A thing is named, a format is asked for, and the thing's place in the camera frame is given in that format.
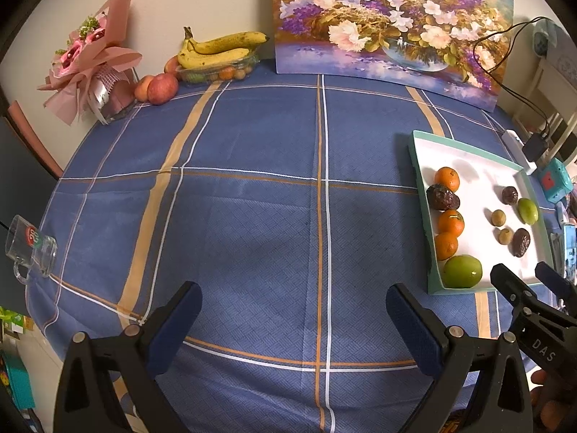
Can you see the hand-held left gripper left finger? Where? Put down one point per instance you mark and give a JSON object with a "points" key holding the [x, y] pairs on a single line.
{"points": [[178, 324]]}

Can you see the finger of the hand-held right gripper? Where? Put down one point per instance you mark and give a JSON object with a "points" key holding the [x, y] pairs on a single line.
{"points": [[511, 286], [556, 284]]}

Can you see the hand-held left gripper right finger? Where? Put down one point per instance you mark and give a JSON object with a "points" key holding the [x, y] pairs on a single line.
{"points": [[412, 329]]}

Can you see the dark brown wrinkled date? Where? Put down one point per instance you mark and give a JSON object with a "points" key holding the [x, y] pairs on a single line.
{"points": [[520, 242], [443, 197], [510, 195]]}

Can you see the small tan longan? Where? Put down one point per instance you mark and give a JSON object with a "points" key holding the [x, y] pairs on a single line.
{"points": [[498, 217], [505, 236]]}

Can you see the large green jujube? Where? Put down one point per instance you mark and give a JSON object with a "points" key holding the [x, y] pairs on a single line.
{"points": [[463, 271]]}

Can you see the orange mandarin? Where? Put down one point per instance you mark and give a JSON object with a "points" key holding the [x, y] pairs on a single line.
{"points": [[451, 223], [447, 179], [446, 246]]}

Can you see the small green jujube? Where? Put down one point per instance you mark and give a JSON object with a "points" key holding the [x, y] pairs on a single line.
{"points": [[528, 210]]}

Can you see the teal tray with white inside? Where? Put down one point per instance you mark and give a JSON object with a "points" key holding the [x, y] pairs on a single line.
{"points": [[482, 176]]}

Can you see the person's right hand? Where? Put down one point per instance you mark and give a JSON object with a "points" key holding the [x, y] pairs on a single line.
{"points": [[552, 415]]}

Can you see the smartphone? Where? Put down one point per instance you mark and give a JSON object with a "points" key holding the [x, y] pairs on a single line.
{"points": [[570, 248]]}

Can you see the small teal box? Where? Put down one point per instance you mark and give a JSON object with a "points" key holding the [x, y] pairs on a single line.
{"points": [[555, 182]]}

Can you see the black power adapter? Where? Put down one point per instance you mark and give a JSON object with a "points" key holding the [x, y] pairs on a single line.
{"points": [[535, 146]]}

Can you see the blue plaid tablecloth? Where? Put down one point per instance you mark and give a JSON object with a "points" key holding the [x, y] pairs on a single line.
{"points": [[270, 216]]}

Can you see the white power strip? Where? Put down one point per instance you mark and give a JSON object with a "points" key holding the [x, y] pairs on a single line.
{"points": [[514, 142]]}

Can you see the green carton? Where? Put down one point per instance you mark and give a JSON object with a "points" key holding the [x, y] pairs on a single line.
{"points": [[16, 320]]}

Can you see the glass mug with logo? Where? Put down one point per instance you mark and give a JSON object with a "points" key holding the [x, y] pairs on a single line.
{"points": [[29, 246]]}

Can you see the teal carton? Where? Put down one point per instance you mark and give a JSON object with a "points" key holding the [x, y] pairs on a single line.
{"points": [[18, 379]]}

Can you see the white chair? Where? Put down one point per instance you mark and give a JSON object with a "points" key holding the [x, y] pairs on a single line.
{"points": [[547, 94]]}

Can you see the red apple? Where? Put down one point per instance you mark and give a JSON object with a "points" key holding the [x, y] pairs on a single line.
{"points": [[171, 65], [162, 89]]}

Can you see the pale orange apple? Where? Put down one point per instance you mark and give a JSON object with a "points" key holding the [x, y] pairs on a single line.
{"points": [[142, 89]]}

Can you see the clear plastic produce container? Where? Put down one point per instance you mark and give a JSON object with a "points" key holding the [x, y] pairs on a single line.
{"points": [[216, 73]]}

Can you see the pink wrapped flower bouquet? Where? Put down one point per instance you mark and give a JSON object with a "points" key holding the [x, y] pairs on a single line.
{"points": [[85, 63]]}

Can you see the yellow banana bunch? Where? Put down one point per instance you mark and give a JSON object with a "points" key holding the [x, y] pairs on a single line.
{"points": [[216, 49]]}

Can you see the flower painting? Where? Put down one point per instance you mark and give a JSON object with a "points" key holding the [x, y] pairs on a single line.
{"points": [[387, 22]]}

